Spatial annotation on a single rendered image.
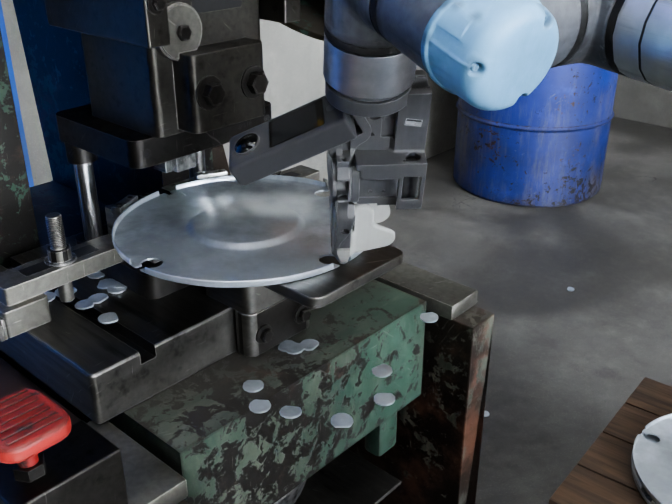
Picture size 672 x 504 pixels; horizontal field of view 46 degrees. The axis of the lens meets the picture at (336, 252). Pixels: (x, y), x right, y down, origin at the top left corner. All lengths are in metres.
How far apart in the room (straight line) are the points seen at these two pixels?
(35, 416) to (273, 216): 0.36
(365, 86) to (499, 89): 0.14
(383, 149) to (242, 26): 0.26
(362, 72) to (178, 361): 0.39
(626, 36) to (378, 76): 0.18
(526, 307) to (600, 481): 1.17
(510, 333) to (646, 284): 0.55
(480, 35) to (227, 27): 0.43
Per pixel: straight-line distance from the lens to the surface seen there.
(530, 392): 1.99
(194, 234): 0.86
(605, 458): 1.28
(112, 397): 0.82
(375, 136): 0.68
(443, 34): 0.51
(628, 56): 0.58
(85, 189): 0.97
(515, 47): 0.50
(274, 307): 0.88
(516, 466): 1.77
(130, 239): 0.87
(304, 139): 0.67
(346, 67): 0.62
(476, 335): 1.02
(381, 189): 0.71
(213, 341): 0.88
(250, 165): 0.68
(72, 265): 0.90
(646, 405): 1.41
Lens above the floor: 1.14
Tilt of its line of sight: 26 degrees down
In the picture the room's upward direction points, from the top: straight up
